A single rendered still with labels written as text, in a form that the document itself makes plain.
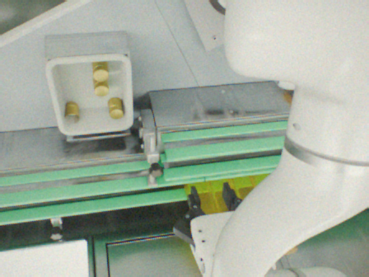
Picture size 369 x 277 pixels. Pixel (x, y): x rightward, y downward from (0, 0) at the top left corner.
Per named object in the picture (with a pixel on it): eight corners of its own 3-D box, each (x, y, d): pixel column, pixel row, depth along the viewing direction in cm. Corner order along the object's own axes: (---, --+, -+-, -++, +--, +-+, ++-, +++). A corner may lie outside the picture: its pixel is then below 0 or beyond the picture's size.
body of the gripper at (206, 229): (206, 310, 51) (186, 243, 60) (281, 296, 52) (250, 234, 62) (209, 270, 47) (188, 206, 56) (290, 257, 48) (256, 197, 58)
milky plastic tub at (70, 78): (60, 111, 100) (60, 137, 95) (44, 35, 84) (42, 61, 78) (129, 105, 103) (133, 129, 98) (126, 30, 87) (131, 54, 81)
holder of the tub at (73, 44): (65, 124, 105) (65, 147, 99) (45, 35, 84) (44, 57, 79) (130, 118, 107) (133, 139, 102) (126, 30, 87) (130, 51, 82)
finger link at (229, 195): (234, 225, 60) (221, 196, 66) (254, 222, 61) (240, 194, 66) (236, 209, 59) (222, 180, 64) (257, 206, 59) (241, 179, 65)
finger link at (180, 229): (168, 247, 55) (177, 219, 60) (223, 258, 54) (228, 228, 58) (168, 241, 55) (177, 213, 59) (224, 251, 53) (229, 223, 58)
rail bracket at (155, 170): (142, 161, 100) (149, 202, 92) (141, 113, 88) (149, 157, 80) (153, 159, 101) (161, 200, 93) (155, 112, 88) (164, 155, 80)
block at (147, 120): (137, 135, 103) (141, 156, 99) (137, 109, 96) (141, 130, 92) (151, 133, 104) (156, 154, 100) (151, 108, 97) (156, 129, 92)
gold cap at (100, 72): (91, 57, 88) (91, 70, 85) (106, 56, 89) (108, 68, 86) (92, 70, 91) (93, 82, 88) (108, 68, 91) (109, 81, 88)
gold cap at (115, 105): (117, 109, 101) (118, 121, 98) (105, 104, 99) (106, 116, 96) (124, 100, 99) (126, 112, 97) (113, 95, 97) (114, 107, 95)
